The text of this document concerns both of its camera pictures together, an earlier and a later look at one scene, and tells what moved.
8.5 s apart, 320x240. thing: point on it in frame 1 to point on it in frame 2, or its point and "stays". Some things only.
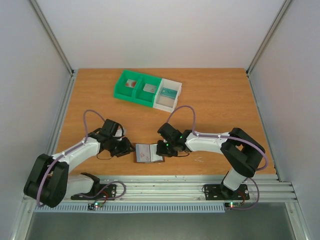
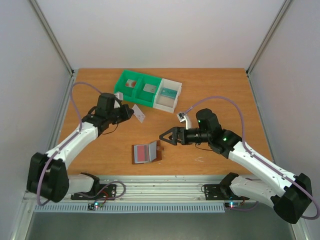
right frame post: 286,5 stays
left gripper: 126,149 to 127,115
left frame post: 47,27 stays
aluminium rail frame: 190,189 stays
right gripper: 163,148 to 180,136
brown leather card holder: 146,153 stays
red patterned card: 130,83 stays
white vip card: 150,88 stays
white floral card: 143,153 to 139,115
